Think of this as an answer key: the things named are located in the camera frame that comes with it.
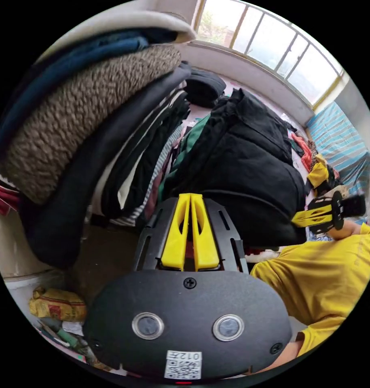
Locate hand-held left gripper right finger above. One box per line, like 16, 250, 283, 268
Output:
191, 194, 220, 272

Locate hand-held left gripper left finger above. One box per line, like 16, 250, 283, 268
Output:
161, 193, 191, 271

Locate black long pants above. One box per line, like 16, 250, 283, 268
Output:
160, 88, 309, 247

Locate person's left forearm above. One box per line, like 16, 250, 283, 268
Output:
248, 332, 305, 375

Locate person's right forearm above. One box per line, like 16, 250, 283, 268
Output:
338, 220, 363, 242

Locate pile of colourful clothes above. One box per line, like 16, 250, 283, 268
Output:
289, 130, 350, 198

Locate person's body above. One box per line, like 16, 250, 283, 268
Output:
250, 223, 370, 359

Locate blue striped cloth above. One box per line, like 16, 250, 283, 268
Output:
305, 101, 370, 196

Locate green garment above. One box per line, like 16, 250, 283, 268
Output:
159, 114, 211, 198

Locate yellow printed bag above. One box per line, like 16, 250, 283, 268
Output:
28, 286, 87, 323

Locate pile of folded clothes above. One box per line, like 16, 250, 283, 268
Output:
0, 9, 197, 270

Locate black folded garment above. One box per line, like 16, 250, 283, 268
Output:
183, 68, 227, 109

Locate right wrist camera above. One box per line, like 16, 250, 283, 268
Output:
342, 194, 367, 218

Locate window with yellow frame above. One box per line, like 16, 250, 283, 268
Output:
192, 0, 347, 110

